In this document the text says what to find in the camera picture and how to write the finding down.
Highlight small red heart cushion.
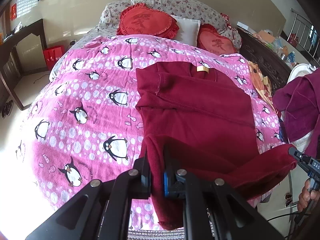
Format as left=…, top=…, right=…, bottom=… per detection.
left=197, top=24, right=237, bottom=55

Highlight floral bed pillow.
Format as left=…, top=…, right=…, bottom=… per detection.
left=98, top=0, right=242, bottom=50

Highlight dark red sweater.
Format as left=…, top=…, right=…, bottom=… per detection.
left=136, top=62, right=296, bottom=230

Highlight white laundry basket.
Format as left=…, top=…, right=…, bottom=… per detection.
left=287, top=63, right=317, bottom=153

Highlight large red heart cushion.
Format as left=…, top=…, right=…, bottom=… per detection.
left=117, top=3, right=180, bottom=39

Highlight red gift bag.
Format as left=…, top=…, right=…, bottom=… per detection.
left=43, top=45, right=65, bottom=70

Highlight orange patterned cloth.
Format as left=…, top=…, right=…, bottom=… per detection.
left=248, top=61, right=275, bottom=110

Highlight person's right hand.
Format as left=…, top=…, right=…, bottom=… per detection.
left=297, top=179, right=319, bottom=212

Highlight magenta clothes pile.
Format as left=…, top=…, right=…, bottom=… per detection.
left=273, top=69, right=319, bottom=159

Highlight metal stair railing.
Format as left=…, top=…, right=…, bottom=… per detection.
left=287, top=9, right=319, bottom=68

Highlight white square pillow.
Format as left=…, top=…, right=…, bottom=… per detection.
left=172, top=15, right=201, bottom=47

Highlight dark carved wooden headboard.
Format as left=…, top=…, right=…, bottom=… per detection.
left=238, top=28, right=291, bottom=95

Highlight pink penguin blanket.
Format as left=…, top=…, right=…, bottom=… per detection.
left=17, top=35, right=285, bottom=230

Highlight dark wooden desk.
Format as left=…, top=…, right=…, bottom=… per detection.
left=1, top=18, right=48, bottom=111

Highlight black slippers on floor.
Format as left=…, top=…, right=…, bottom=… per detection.
left=1, top=100, right=14, bottom=119

